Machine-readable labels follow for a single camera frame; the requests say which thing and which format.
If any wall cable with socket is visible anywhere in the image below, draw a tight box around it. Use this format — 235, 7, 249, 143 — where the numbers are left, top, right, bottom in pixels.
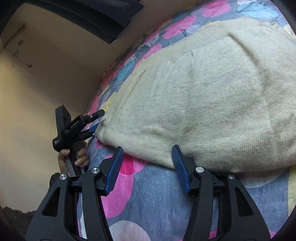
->
3, 22, 33, 68

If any cream knitted sweater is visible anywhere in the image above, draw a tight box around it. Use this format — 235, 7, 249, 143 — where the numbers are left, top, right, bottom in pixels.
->
95, 18, 295, 172

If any dark right curtain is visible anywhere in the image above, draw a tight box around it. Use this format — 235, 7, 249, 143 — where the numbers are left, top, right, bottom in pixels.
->
25, 0, 144, 44

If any colourful floral bedspread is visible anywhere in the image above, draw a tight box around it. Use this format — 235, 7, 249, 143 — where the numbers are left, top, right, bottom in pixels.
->
87, 1, 295, 240

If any person's left hand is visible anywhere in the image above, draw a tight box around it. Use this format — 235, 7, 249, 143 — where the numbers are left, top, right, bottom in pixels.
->
58, 141, 90, 174

